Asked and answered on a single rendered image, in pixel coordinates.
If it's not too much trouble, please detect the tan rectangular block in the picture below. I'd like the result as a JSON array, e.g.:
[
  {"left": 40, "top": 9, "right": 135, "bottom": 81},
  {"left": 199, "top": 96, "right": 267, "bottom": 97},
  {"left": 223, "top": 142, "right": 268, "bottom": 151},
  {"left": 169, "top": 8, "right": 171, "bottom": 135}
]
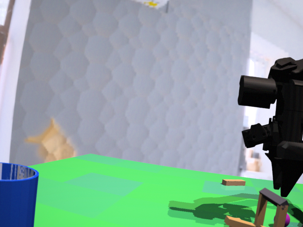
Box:
[{"left": 222, "top": 179, "right": 246, "bottom": 186}]

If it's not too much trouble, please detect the dark blue mug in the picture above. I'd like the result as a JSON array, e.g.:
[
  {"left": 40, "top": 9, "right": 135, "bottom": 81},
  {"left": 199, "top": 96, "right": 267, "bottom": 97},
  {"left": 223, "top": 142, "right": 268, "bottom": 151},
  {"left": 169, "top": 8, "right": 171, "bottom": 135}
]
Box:
[{"left": 0, "top": 162, "right": 39, "bottom": 227}]

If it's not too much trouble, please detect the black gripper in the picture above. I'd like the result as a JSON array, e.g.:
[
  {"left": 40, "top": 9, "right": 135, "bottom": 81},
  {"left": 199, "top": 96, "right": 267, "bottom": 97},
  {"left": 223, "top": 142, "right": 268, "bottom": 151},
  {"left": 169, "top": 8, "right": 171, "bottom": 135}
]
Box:
[{"left": 262, "top": 110, "right": 303, "bottom": 197}]

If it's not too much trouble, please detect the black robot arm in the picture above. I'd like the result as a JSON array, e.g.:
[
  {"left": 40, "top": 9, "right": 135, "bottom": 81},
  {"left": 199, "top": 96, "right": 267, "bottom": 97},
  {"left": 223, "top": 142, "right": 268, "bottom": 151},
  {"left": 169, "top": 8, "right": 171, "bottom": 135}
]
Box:
[{"left": 238, "top": 57, "right": 303, "bottom": 148}]

